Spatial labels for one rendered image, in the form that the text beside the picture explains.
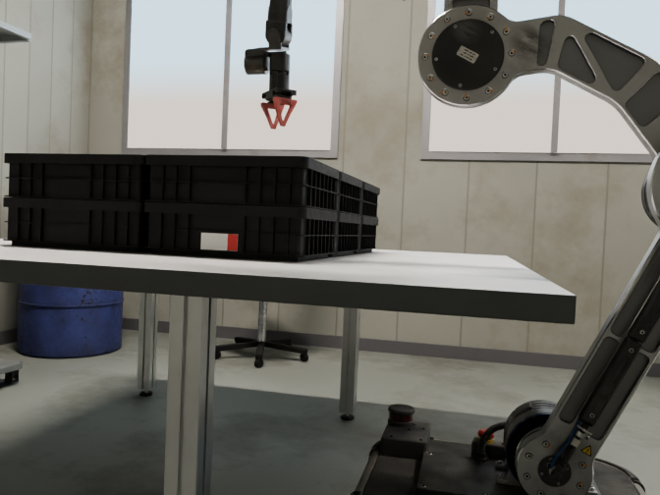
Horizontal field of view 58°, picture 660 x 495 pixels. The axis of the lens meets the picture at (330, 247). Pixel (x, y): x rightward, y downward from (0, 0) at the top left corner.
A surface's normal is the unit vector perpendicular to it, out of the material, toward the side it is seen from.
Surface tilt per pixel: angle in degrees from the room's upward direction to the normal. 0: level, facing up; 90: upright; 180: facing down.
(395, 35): 90
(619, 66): 90
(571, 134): 90
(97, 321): 90
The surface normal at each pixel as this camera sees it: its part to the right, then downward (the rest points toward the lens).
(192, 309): -0.23, 0.02
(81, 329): 0.57, 0.05
